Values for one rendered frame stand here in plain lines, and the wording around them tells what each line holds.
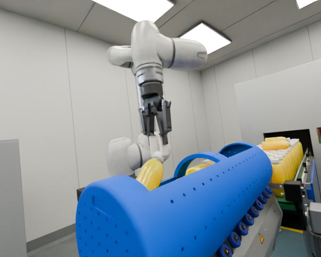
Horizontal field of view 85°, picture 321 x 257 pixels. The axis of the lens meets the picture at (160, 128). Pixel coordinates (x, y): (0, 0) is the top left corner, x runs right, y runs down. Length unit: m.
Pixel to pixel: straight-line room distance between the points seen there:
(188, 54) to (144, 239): 0.55
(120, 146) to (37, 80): 2.49
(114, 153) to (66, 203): 2.35
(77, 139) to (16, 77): 1.20
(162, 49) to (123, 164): 0.64
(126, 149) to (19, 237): 1.21
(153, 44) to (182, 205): 0.46
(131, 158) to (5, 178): 1.10
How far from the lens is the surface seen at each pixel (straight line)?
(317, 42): 5.37
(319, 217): 1.25
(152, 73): 0.57
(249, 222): 0.80
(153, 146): 0.58
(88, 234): 0.48
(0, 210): 1.86
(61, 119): 3.23
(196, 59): 0.68
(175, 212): 0.37
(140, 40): 0.61
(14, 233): 1.91
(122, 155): 1.00
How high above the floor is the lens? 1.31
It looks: 3 degrees up
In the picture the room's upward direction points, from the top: 7 degrees counter-clockwise
